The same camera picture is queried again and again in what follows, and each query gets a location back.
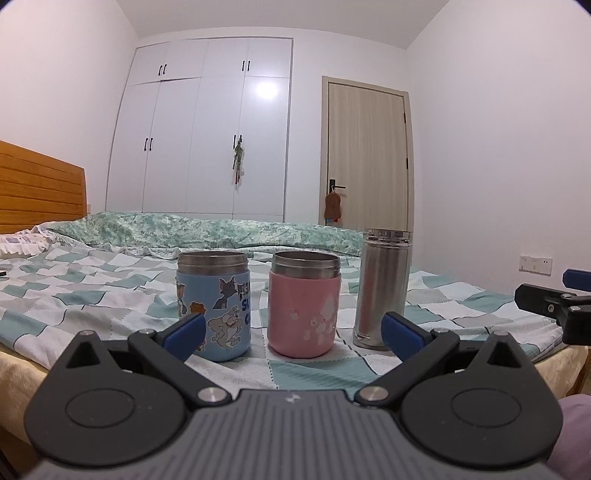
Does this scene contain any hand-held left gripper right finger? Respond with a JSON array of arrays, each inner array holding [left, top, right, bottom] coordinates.
[[353, 312, 536, 409]]

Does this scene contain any wooden headboard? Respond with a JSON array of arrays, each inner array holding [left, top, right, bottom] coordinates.
[[0, 140, 88, 235]]

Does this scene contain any green hanging ornament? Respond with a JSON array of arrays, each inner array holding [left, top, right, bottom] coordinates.
[[232, 135, 246, 186]]

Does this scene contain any pink cup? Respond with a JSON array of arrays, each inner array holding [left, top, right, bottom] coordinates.
[[267, 250, 343, 358]]

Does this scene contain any green floral quilt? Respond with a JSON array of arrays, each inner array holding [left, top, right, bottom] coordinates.
[[45, 211, 366, 260]]

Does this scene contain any white wardrobe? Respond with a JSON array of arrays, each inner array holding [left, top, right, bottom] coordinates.
[[105, 37, 294, 223]]

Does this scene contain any wooden door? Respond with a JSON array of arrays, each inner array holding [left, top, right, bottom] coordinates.
[[318, 75, 414, 232]]

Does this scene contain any cream mattress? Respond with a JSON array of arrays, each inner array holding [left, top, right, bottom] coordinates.
[[0, 344, 578, 445]]

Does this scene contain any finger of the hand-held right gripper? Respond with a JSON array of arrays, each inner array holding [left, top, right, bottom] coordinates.
[[514, 282, 591, 345], [562, 269, 591, 293]]

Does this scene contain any stainless steel cup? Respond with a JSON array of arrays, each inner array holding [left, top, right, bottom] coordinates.
[[353, 227, 413, 351]]

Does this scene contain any wooden bed frame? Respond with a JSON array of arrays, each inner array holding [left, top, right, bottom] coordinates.
[[560, 344, 591, 400]]

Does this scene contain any person's pink clothing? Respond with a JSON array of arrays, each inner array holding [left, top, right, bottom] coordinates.
[[547, 394, 591, 480]]

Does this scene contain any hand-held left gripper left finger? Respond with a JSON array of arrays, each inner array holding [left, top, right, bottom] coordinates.
[[54, 314, 237, 409]]

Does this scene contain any white wall socket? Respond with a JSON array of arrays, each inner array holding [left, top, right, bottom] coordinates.
[[519, 254, 554, 277]]

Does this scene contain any blue cartoon print cup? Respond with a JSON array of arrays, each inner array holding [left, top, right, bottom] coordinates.
[[175, 250, 253, 363]]

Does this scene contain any patterned pillow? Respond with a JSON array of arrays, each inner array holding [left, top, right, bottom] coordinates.
[[0, 232, 52, 258]]

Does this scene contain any brown bag on handle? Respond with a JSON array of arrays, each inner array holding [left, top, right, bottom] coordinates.
[[322, 190, 344, 223]]

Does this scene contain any checkered bedsheet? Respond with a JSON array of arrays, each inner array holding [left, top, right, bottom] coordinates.
[[0, 233, 574, 403]]

